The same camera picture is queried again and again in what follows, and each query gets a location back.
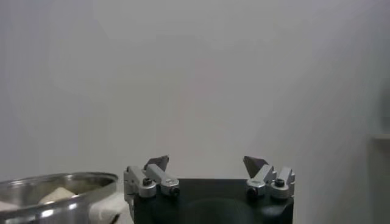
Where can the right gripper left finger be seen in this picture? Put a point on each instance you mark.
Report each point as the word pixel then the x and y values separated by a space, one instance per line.
pixel 152 178

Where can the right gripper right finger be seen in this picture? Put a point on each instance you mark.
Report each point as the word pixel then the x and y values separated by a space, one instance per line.
pixel 268 179

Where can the white steamed baozi bun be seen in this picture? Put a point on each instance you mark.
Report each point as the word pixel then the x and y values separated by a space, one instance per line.
pixel 58 194
pixel 4 207

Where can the perforated steel steamer basket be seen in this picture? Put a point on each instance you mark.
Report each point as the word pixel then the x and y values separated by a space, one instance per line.
pixel 30 213

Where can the white electric cooker pot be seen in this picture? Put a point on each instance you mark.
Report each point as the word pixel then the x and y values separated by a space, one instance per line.
pixel 106 210

